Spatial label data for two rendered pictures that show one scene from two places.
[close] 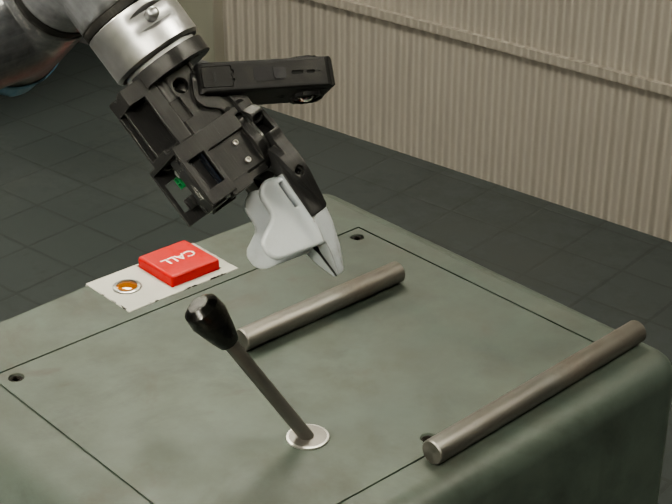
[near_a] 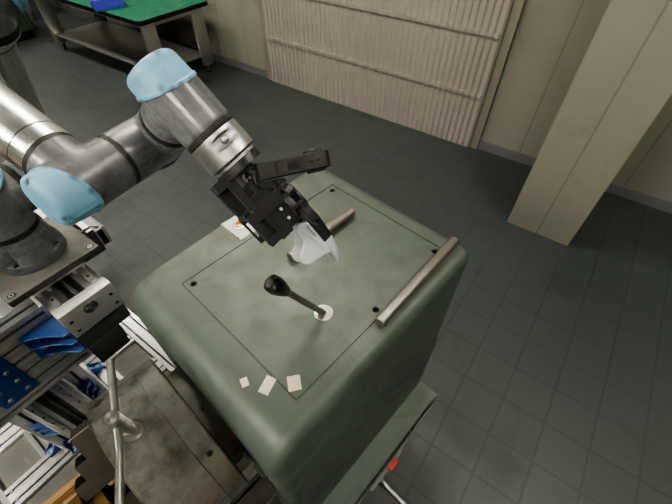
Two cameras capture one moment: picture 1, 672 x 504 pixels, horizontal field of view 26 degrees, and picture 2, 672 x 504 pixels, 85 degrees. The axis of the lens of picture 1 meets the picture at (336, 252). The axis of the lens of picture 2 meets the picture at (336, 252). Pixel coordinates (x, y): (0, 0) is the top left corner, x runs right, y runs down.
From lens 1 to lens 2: 0.63 m
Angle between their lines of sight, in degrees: 21
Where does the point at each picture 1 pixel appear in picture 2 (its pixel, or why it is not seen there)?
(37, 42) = (164, 150)
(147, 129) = (232, 202)
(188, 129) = (254, 202)
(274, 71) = (298, 163)
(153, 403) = (254, 295)
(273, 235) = (305, 253)
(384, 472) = (359, 333)
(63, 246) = not seen: hidden behind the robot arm
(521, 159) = (366, 102)
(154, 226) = (253, 130)
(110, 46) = (203, 159)
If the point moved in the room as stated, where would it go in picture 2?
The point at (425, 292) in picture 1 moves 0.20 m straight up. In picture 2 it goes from (363, 220) to (369, 147)
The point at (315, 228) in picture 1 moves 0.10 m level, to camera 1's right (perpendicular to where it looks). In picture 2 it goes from (326, 246) to (392, 241)
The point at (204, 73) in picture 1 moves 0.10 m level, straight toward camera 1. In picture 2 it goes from (260, 169) to (264, 218)
